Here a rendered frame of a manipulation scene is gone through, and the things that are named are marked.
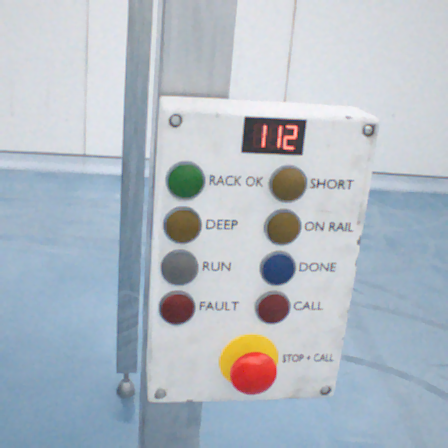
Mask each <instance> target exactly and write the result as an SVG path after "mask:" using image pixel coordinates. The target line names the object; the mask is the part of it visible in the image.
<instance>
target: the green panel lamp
mask: <svg viewBox="0 0 448 448"><path fill-rule="evenodd" d="M202 185H203V177H202V174H201V171H200V169H198V168H197V167H196V166H194V165H191V164H181V165H179V166H177V167H176V168H174V169H173V170H172V171H171V173H170V174H169V177H168V186H169V189H170V191H171V192H172V193H173V194H174V195H175V196H177V197H179V198H183V199H187V198H191V197H194V196H195V195H197V194H198V193H199V192H200V189H201V188H202Z"/></svg>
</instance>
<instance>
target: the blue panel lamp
mask: <svg viewBox="0 0 448 448"><path fill-rule="evenodd" d="M294 268H295V266H294V263H293V261H292V259H291V258H289V257H288V256H286V255H283V254H277V255H273V256H271V257H270V258H268V259H267V260H266V261H265V263H264V264H263V268H262V276H263V278H264V279H265V280H266V281H267V282H269V283H271V284H274V285H281V284H283V283H286V282H287V281H288V280H289V279H290V278H291V277H292V275H293V273H294Z"/></svg>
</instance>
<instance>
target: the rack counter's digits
mask: <svg viewBox="0 0 448 448"><path fill-rule="evenodd" d="M298 128H299V125H282V124H263V123H253V124H252V134H251V143H250V148H251V149H274V150H297V144H298Z"/></svg>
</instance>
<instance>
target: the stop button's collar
mask: <svg viewBox="0 0 448 448"><path fill-rule="evenodd" d="M251 352H260V353H264V354H265V353H266V354H268V355H270V356H271V357H272V358H273V359H274V361H275V362H274V363H275V365H276V367H277V365H278V357H279V356H278V352H277V350H276V345H275V344H274V342H273V341H272V340H271V339H269V338H266V337H264V336H262V335H259V334H245V335H241V336H239V337H237V338H235V339H233V340H231V341H229V342H228V343H227V344H226V345H225V346H224V348H223V349H222V353H221V355H220V359H219V365H220V369H221V372H222V376H223V377H224V378H225V379H226V380H227V381H228V382H231V381H230V369H231V367H232V365H233V363H234V362H235V361H236V360H237V359H238V358H239V357H240V356H241V355H245V354H247V353H251ZM295 355H296V356H297V357H298V359H299V356H298V355H297V354H294V355H293V356H292V361H293V357H294V356H295ZM301 355H303V354H300V359H299V362H300V360H301V359H303V358H304V355H303V357H302V358H301ZM298 359H297V360H296V361H293V362H294V363H295V362H297V361H298Z"/></svg>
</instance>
